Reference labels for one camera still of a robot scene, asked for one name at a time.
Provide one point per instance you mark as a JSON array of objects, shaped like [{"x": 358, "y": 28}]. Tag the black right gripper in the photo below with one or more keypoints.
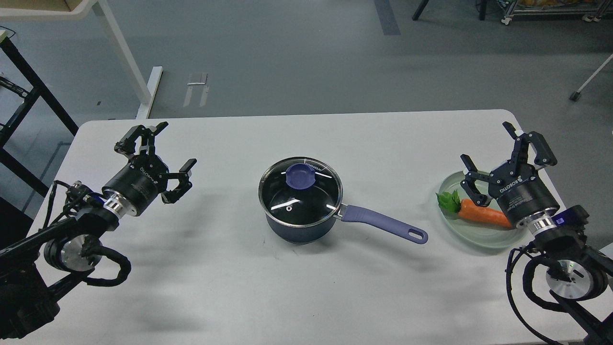
[{"x": 521, "y": 193}]

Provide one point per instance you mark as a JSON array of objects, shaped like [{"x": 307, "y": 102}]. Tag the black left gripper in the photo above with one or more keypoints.
[{"x": 145, "y": 175}]

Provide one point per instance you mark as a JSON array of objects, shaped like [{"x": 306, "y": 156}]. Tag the glass pot lid blue knob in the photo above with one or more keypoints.
[{"x": 300, "y": 191}]

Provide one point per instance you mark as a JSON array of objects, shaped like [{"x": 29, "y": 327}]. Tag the dark blue saucepan purple handle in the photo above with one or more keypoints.
[{"x": 364, "y": 218}]

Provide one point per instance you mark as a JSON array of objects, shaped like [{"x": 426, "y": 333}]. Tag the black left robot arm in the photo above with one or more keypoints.
[{"x": 39, "y": 270}]

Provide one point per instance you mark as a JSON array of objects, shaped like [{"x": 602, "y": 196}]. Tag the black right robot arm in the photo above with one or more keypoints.
[{"x": 562, "y": 269}]

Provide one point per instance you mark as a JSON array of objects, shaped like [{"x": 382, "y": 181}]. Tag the orange toy carrot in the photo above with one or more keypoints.
[{"x": 466, "y": 209}]

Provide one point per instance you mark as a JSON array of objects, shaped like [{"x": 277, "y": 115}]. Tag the pale green plate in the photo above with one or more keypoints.
[{"x": 478, "y": 234}]

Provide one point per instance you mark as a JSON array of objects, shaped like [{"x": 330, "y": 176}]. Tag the white stand leg with foot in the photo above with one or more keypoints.
[{"x": 577, "y": 93}]

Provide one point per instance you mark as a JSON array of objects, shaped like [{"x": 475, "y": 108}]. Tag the metal wheeled cart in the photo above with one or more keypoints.
[{"x": 588, "y": 10}]

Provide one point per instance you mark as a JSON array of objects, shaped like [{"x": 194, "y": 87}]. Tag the black metal rack frame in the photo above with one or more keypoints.
[{"x": 39, "y": 91}]

